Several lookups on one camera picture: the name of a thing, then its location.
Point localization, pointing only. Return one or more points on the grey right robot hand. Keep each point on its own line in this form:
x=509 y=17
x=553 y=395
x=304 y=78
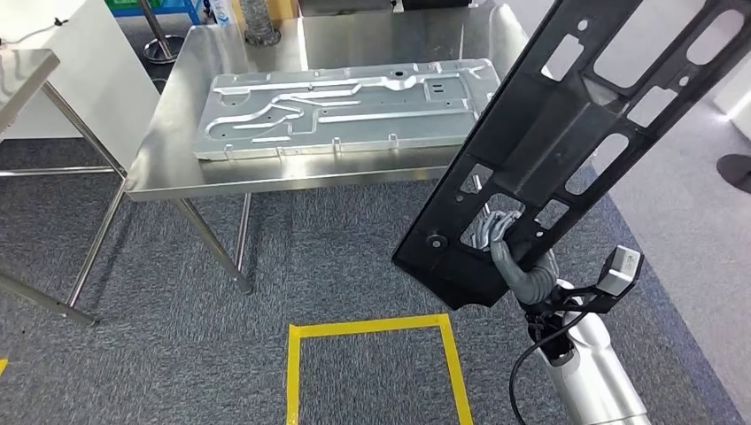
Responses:
x=499 y=226

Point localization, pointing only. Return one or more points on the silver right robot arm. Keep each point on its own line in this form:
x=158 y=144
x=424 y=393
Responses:
x=592 y=375

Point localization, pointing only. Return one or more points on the stainless steel workbench table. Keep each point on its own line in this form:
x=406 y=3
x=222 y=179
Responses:
x=176 y=170

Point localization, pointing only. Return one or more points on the stamped grey metal panel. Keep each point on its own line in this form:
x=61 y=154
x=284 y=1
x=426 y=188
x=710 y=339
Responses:
x=352 y=111

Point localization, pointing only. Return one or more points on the black equipment case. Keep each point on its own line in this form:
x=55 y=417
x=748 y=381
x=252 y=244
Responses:
x=434 y=3

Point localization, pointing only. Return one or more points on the black stanchion base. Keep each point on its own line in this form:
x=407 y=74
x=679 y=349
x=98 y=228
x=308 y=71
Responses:
x=736 y=173

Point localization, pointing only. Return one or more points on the grey equipment case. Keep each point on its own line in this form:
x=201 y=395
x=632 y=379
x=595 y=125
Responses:
x=352 y=7

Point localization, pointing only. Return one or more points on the white display stand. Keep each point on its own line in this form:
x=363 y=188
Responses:
x=739 y=100

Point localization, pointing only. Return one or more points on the brown cardboard box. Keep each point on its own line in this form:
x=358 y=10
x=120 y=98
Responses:
x=287 y=9

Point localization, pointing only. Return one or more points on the chrome stanchion pole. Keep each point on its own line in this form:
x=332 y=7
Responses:
x=161 y=50

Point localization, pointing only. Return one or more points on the white cabinet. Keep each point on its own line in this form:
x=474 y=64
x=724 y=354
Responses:
x=88 y=76

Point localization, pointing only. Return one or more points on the stainless steel side table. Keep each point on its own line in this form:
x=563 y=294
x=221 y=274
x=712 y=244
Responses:
x=23 y=76

